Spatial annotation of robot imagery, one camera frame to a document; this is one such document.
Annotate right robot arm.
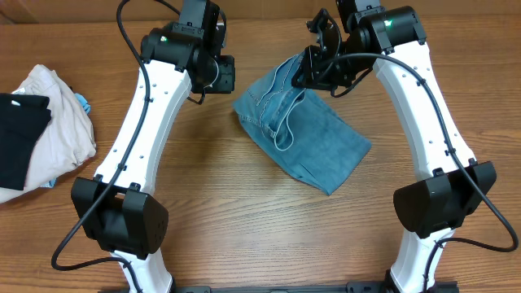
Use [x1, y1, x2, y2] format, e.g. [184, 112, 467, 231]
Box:
[292, 1, 497, 292]

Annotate folded cream white garment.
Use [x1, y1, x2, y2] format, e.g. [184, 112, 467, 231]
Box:
[1, 64, 96, 203]

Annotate folded black garment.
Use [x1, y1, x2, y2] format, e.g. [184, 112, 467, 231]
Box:
[1, 93, 51, 190]

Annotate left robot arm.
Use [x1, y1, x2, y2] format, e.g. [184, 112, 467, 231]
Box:
[71, 1, 235, 292]

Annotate light blue denim jeans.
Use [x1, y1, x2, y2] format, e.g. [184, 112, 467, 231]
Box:
[233, 55, 371, 195]

